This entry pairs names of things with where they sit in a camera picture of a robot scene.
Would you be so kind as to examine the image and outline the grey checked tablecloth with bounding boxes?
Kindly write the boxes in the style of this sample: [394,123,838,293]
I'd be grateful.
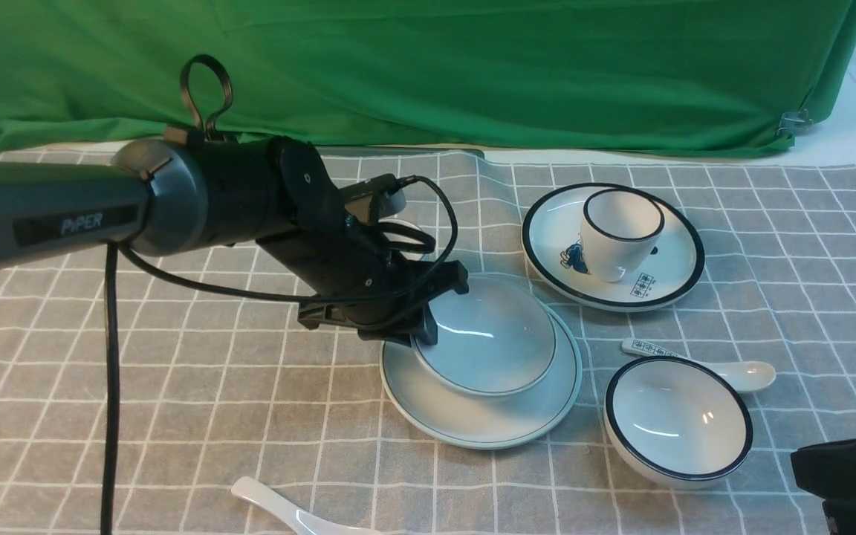
[0,152,856,534]

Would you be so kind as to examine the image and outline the white patterned ceramic spoon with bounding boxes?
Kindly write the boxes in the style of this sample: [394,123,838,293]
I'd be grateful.
[620,338,777,393]

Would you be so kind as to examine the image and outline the white black-rimmed bowl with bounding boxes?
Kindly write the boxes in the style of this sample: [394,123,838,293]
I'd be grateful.
[603,357,754,490]

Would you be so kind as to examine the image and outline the green backdrop cloth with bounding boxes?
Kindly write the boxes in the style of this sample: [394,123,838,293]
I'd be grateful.
[0,1,856,158]

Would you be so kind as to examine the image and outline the pale blue ceramic bowl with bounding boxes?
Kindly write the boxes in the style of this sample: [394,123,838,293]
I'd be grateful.
[413,276,557,397]

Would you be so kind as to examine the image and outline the pale blue ceramic cup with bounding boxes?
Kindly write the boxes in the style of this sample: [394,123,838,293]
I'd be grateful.
[380,218,428,261]

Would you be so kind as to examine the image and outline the white black-rimmed plate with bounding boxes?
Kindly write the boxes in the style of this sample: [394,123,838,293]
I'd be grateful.
[521,183,706,313]

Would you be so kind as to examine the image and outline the metal binder clip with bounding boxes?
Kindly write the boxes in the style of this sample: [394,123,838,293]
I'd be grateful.
[776,108,815,137]

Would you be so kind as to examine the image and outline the pale blue ceramic spoon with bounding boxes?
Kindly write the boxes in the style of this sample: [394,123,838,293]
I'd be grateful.
[230,476,381,534]

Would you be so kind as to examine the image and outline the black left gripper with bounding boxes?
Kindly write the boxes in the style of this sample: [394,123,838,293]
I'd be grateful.
[264,174,469,345]

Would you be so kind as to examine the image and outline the pale blue ceramic plate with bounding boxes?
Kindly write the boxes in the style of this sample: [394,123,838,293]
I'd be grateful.
[380,307,584,450]

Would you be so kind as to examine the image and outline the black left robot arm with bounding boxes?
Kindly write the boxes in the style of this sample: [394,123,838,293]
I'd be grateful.
[0,137,469,345]

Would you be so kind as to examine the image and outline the white black-rimmed cup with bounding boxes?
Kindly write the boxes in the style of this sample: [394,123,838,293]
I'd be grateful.
[580,187,665,283]

